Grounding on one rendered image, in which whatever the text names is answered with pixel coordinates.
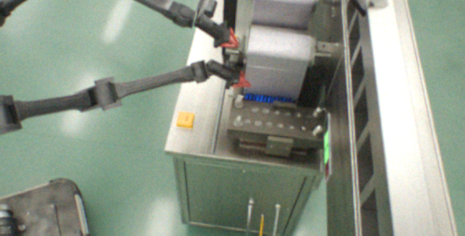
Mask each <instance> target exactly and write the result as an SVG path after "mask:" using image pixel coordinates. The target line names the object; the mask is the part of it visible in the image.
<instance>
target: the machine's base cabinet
mask: <svg viewBox="0 0 465 236"><path fill-rule="evenodd" d="M173 162H174V172H175V178H176V189H177V194H178V200H179V210H180V216H181V221H182V224H191V225H197V226H202V227H208V228H213V229H228V230H234V231H239V232H244V233H246V230H247V217H248V209H247V206H248V205H252V206H253V210H252V213H251V228H250V234H260V230H261V223H262V217H261V214H264V218H263V226H262V235H266V236H273V231H274V227H275V221H276V215H277V208H276V204H279V205H280V208H279V209H278V216H277V231H276V236H292V234H293V232H294V230H295V229H296V226H297V223H298V221H299V219H300V217H301V215H302V213H303V210H304V208H305V206H306V203H307V201H308V199H309V198H310V196H311V191H312V190H313V188H314V186H315V184H316V182H317V180H318V177H319V175H312V174H305V173H300V172H294V171H283V170H272V169H266V168H261V167H255V166H249V165H233V164H227V163H221V162H216V161H209V160H199V159H193V158H182V157H176V156H173Z"/></svg>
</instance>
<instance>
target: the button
mask: <svg viewBox="0 0 465 236"><path fill-rule="evenodd" d="M194 117H195V113H191V112H185V111H180V112H179V115H178V118H177V121H176V126H177V127H183V128H189V129H192V127H193V121H194Z"/></svg>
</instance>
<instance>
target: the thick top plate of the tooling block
mask: <svg viewBox="0 0 465 236"><path fill-rule="evenodd" d="M236 99H237V98H232V104H231V109H230V118H229V123H228V138H240V139H245V140H257V141H263V142H267V138H268V136H274V137H280V138H282V137H286V138H292V139H293V144H292V145H297V146H303V147H309V148H314V149H320V150H324V149H325V122H326V110H322V116H321V117H314V116H313V111H315V110H316V109H313V108H307V107H301V106H297V107H296V110H295V111H292V110H286V109H279V108H273V107H272V103H266V102H260V101H249V100H243V106H242V107H241V108H237V107H236V106H235V105H234V103H235V100H236ZM237 116H241V117H242V119H243V125H242V126H235V125H234V121H235V119H236V117H237ZM318 125H320V126H321V127H322V130H323V131H322V136H321V137H315V136H314V135H313V130H314V129H315V128H316V127H317V126H318Z"/></svg>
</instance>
